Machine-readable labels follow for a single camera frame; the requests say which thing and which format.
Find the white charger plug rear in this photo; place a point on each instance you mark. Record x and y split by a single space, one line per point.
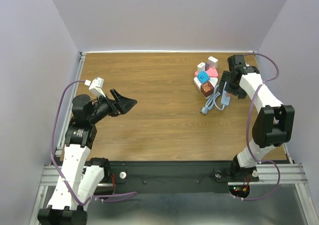
212 62

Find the blue plug adapter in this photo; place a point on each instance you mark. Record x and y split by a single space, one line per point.
203 77

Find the white charger plug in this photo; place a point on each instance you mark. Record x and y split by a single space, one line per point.
201 67
212 62

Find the pink triangular socket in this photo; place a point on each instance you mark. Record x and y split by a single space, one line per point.
212 72

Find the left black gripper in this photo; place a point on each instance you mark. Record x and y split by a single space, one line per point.
121 105

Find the white charger plug front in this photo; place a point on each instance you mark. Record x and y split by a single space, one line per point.
201 67

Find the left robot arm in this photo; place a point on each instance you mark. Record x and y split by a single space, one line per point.
78 176

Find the aluminium frame rail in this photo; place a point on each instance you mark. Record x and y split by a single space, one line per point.
268 172

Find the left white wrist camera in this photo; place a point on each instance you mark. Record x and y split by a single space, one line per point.
95 86

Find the white triangular socket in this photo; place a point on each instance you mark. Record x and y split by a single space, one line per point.
213 81

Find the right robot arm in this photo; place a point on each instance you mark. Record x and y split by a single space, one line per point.
274 122

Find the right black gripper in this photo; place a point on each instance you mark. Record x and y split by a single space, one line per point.
226 77

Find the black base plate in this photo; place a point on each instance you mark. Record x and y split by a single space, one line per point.
168 177

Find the dark red plug adapter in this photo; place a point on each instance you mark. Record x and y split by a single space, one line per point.
207 89

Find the light blue power strip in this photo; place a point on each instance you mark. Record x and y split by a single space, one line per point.
217 100

